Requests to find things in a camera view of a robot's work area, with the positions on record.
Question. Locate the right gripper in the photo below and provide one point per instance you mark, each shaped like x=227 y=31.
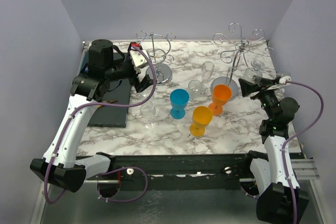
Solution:
x=249 y=87

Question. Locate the tall clear flute glass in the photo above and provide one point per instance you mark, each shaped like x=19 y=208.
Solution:
x=206 y=73

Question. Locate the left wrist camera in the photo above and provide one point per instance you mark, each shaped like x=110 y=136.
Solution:
x=138 y=60

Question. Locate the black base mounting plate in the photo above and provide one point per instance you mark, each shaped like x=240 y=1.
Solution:
x=185 y=172

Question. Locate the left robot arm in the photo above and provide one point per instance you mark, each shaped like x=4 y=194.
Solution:
x=59 y=166

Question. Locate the aluminium rail frame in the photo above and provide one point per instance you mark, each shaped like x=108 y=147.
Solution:
x=302 y=167

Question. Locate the short ribbed clear glass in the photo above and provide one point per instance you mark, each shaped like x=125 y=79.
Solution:
x=194 y=89

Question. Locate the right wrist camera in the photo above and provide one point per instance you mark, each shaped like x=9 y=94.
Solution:
x=282 y=78

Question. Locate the scrolled chrome glass rack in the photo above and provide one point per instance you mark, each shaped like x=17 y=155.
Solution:
x=242 y=47

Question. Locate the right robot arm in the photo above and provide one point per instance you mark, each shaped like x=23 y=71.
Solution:
x=280 y=198

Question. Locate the yellow handled pliers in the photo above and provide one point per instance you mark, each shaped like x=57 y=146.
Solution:
x=107 y=101

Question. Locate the blue plastic goblet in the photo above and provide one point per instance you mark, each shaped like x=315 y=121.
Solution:
x=179 y=99

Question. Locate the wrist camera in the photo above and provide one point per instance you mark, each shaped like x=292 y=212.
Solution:
x=138 y=60
x=282 y=78

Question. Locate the orange plastic goblet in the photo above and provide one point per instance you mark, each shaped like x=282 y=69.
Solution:
x=220 y=96

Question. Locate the dark tool mat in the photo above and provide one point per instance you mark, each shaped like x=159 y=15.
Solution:
x=115 y=113

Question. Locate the small clear wine glass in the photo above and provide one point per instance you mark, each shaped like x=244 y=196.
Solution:
x=253 y=74

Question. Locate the clear stemmed wine glass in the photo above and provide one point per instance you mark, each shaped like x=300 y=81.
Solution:
x=148 y=111

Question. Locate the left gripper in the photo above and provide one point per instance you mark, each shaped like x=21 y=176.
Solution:
x=145 y=82

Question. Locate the clear ribbed wine glass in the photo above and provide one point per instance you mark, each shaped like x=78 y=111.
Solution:
x=145 y=93

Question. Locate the yellow plastic goblet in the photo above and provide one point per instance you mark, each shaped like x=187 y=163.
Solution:
x=201 y=118

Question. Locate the round chrome glass rack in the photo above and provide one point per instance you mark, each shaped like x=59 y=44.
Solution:
x=163 y=73

